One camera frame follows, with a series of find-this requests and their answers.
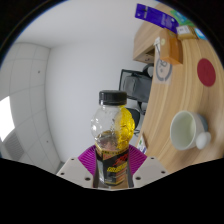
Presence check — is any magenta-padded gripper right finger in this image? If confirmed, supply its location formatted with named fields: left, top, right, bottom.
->
left=127, top=144, right=169, bottom=189

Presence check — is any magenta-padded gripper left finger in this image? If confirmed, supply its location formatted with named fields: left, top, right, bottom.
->
left=56, top=145, right=98, bottom=189

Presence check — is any clear drink bottle black cap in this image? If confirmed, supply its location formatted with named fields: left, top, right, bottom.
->
left=90, top=89, right=136, bottom=190

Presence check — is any white mug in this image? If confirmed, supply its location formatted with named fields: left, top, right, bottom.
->
left=169, top=110, right=212, bottom=152

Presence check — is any ceiling air vent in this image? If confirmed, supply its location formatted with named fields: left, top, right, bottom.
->
left=2, top=132, right=25, bottom=162

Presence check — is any mesh office chair grey garment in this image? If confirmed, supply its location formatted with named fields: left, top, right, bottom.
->
left=119, top=63, right=155, bottom=108

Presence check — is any white ceiling light panel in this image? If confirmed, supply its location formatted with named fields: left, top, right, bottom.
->
left=0, top=95, right=16, bottom=143

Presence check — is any flat round red coaster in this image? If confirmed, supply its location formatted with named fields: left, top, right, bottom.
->
left=196, top=57, right=217, bottom=88

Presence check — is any orange-brown box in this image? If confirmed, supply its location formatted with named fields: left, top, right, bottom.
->
left=162, top=28, right=184, bottom=66

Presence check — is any wooden side desk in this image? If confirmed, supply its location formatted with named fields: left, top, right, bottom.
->
left=133, top=3, right=168, bottom=64

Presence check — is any small yellow box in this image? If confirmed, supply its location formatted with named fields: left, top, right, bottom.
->
left=175, top=25, right=198, bottom=42

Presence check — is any small blue white packet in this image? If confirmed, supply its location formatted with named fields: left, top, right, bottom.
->
left=193, top=27, right=209, bottom=42

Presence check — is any purple pouch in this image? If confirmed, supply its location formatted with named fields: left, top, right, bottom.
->
left=134, top=3, right=179, bottom=34

